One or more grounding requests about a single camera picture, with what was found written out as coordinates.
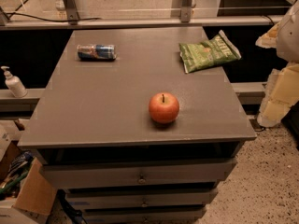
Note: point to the top drawer knob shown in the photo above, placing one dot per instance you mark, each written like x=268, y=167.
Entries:
x=141, y=180

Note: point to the red apple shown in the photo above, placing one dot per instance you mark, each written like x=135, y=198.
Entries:
x=163, y=107

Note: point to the redbull can lying down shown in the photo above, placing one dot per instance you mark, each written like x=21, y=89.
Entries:
x=97, y=52

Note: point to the white pump bottle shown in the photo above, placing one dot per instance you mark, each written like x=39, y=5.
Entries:
x=13, y=83

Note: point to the green chip bag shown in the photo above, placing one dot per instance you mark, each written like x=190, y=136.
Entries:
x=209, y=53

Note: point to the grey drawer cabinet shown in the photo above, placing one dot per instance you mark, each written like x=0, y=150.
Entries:
x=93, y=134

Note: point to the cardboard box with clutter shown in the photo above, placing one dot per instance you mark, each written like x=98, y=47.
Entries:
x=34, y=202

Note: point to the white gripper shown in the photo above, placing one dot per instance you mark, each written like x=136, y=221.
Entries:
x=290, y=36

